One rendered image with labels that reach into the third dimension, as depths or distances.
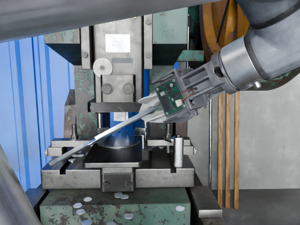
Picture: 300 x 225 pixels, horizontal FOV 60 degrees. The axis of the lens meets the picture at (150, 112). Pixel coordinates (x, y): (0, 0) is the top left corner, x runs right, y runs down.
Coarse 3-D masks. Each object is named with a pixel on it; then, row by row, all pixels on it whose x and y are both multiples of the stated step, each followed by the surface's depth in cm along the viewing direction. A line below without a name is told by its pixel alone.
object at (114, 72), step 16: (96, 32) 75; (112, 32) 75; (128, 32) 75; (96, 48) 76; (112, 48) 76; (128, 48) 76; (96, 64) 75; (112, 64) 77; (128, 64) 77; (96, 80) 77; (112, 80) 74; (128, 80) 75; (96, 96) 78; (112, 96) 75; (128, 96) 75
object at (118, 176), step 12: (96, 144) 74; (108, 144) 72; (120, 144) 72; (132, 144) 72; (96, 156) 64; (108, 156) 64; (120, 156) 64; (132, 156) 64; (108, 168) 72; (120, 168) 72; (132, 168) 72; (108, 180) 72; (120, 180) 73; (132, 180) 73
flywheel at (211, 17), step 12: (204, 12) 110; (216, 12) 102; (228, 12) 88; (240, 12) 78; (204, 24) 109; (216, 24) 103; (228, 24) 90; (240, 24) 78; (204, 36) 107; (216, 36) 103; (228, 36) 89; (240, 36) 69; (204, 48) 107; (216, 48) 98
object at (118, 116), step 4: (116, 112) 86; (120, 112) 85; (124, 112) 85; (128, 112) 86; (116, 116) 86; (120, 116) 85; (124, 116) 85; (128, 116) 86; (116, 120) 86; (120, 120) 85; (124, 120) 86
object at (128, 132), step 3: (120, 129) 92; (126, 129) 92; (129, 129) 92; (132, 129) 92; (102, 132) 88; (117, 132) 88; (120, 132) 91; (126, 132) 88; (129, 132) 88; (132, 132) 88; (135, 132) 88; (138, 132) 88; (141, 132) 88; (111, 135) 84; (114, 135) 84; (129, 135) 84; (141, 135) 84
